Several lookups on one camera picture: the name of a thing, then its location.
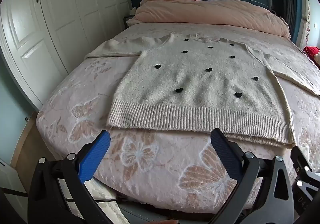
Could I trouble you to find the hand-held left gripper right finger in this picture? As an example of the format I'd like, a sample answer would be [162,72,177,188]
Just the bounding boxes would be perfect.
[207,128,295,224]

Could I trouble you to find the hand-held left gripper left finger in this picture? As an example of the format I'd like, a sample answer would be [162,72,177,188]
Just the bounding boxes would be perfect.
[27,130,113,224]

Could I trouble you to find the pink duvet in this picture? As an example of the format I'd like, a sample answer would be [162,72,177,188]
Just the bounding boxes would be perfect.
[126,0,292,39]

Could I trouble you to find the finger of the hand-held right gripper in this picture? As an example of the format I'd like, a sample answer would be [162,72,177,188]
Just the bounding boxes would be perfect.
[291,146,320,184]

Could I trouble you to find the red plush item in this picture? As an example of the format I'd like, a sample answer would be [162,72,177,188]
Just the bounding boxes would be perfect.
[303,46,320,68]

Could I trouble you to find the dark bedside table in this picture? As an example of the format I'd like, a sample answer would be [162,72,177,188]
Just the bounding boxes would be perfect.
[123,14,137,31]

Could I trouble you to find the bed with butterfly sheet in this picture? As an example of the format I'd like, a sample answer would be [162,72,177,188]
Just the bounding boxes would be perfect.
[36,23,320,214]

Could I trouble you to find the red dotted wall hanging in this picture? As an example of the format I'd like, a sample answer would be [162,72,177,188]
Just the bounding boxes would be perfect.
[304,0,312,44]

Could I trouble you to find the white wardrobe doors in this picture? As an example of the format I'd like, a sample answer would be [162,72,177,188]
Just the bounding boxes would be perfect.
[0,0,133,112]

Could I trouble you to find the cream sweater with black hearts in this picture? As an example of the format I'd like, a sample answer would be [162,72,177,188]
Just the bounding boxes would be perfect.
[84,32,320,148]

